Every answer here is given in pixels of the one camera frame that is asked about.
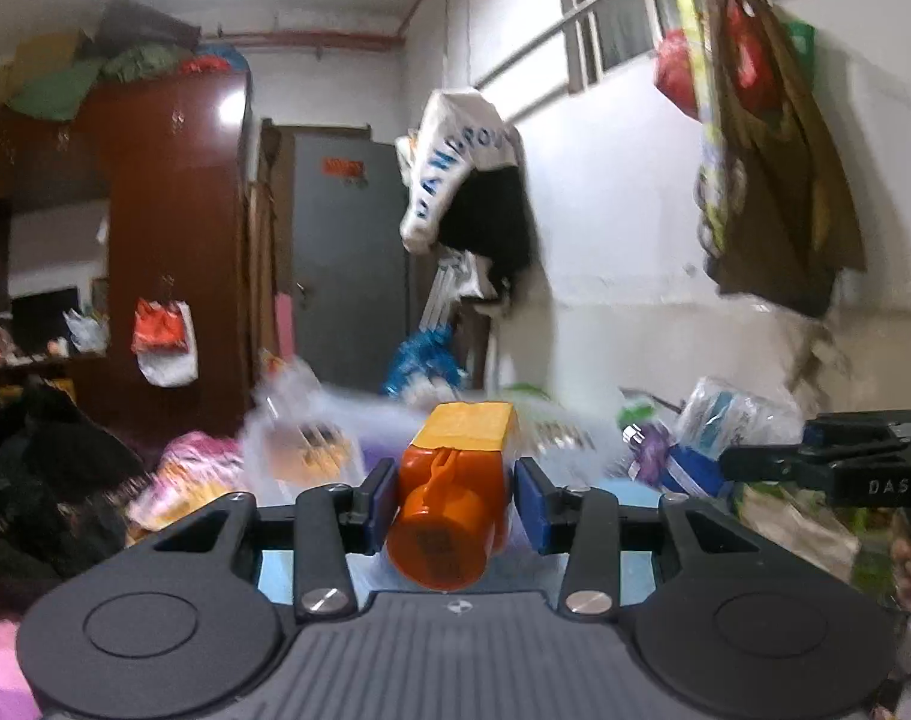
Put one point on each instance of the barred window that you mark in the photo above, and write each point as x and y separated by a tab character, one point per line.
627	7

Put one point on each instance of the grey metal door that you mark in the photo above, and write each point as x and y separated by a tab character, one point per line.
346	262

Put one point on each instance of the orange white plastic bag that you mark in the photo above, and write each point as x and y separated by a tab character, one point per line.
163	337

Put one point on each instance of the orange yellow bottle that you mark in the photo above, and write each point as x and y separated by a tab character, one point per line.
448	510

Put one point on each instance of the black monitor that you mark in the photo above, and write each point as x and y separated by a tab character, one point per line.
43	319

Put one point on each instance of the purple plastic bag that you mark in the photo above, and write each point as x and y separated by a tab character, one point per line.
650	446

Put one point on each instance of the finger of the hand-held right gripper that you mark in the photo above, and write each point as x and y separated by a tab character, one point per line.
849	431
774	463

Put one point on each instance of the white plastic basket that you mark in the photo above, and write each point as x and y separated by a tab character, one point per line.
328	427

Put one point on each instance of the black hanging garment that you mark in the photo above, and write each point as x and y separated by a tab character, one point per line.
493	225

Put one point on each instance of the blue plastic pack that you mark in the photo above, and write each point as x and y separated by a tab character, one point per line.
421	364

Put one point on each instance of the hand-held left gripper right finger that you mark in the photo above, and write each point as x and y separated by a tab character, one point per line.
534	502

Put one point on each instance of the blue shopping bag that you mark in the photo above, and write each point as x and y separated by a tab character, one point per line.
691	469

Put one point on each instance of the white lettered hoodie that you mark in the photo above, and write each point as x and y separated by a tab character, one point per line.
455	150

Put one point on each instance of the red hanging bag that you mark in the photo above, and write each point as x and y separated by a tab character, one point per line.
680	71

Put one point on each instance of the metal crutches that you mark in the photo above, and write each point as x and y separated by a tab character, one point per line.
444	292

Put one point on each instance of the brown hanging bag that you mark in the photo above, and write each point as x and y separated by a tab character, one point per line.
785	187

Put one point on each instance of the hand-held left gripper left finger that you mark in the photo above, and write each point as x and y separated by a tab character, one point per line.
379	502

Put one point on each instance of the floral pink blanket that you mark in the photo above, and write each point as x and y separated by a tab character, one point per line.
193	480

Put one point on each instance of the brown wooden wardrobe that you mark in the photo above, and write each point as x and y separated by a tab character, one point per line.
170	202

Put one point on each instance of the pile of black clothes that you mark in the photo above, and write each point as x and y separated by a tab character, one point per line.
43	487

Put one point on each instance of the green bedding bundle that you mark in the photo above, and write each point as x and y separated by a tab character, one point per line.
54	86

